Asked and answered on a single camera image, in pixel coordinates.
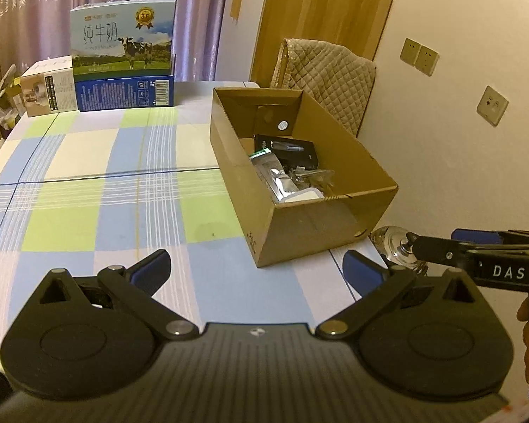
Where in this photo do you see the beige quilted cover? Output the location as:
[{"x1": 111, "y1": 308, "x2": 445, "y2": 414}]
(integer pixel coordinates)
[{"x1": 270, "y1": 38, "x2": 377, "y2": 137}]

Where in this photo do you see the wooden door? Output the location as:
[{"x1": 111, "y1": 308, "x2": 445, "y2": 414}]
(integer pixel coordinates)
[{"x1": 250, "y1": 0, "x2": 402, "y2": 89}]

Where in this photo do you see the white product box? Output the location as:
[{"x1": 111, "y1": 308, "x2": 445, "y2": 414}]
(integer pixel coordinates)
[{"x1": 20, "y1": 55, "x2": 79, "y2": 118}]

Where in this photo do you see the crumpled clear plastic bag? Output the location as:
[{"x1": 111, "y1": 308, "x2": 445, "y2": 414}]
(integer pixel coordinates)
[{"x1": 0, "y1": 64, "x2": 23, "y2": 130}]

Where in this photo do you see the silver foil bag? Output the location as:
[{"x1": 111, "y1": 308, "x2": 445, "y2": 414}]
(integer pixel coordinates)
[{"x1": 249, "y1": 150, "x2": 300, "y2": 203}]

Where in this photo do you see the milk carton with cow print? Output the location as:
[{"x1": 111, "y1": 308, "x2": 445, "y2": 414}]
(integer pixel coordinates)
[{"x1": 69, "y1": 0, "x2": 178, "y2": 84}]

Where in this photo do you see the single round-port wall socket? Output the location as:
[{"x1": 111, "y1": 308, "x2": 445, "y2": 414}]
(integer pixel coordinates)
[{"x1": 476, "y1": 86, "x2": 509, "y2": 128}]

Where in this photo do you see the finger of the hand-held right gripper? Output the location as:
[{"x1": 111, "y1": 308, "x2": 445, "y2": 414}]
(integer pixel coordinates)
[
  {"x1": 412, "y1": 234, "x2": 477, "y2": 269},
  {"x1": 452, "y1": 228, "x2": 529, "y2": 250}
]

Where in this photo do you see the black shaver box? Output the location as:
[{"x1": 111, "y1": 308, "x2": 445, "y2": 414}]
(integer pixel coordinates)
[{"x1": 253, "y1": 134, "x2": 316, "y2": 170}]

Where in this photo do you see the beige wall socket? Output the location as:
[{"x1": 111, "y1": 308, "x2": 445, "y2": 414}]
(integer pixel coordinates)
[
  {"x1": 400, "y1": 37, "x2": 421, "y2": 66},
  {"x1": 415, "y1": 45, "x2": 440, "y2": 76}
]

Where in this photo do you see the cardboard box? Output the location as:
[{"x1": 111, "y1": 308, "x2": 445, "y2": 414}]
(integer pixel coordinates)
[{"x1": 209, "y1": 87, "x2": 400, "y2": 269}]

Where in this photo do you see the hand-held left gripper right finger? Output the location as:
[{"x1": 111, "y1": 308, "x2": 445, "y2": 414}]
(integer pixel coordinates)
[{"x1": 316, "y1": 250, "x2": 488, "y2": 341}]

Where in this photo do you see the blue printed box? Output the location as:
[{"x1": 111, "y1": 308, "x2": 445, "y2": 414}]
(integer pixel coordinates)
[{"x1": 74, "y1": 75, "x2": 176, "y2": 112}]

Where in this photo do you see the white pad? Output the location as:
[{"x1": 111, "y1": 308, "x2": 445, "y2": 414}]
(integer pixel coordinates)
[{"x1": 275, "y1": 189, "x2": 324, "y2": 206}]

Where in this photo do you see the bag of cotton swabs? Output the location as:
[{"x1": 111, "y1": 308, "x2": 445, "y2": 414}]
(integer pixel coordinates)
[{"x1": 288, "y1": 165, "x2": 336, "y2": 195}]

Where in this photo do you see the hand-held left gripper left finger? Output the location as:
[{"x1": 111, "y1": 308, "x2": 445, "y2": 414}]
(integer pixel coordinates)
[{"x1": 26, "y1": 249, "x2": 199, "y2": 341}]

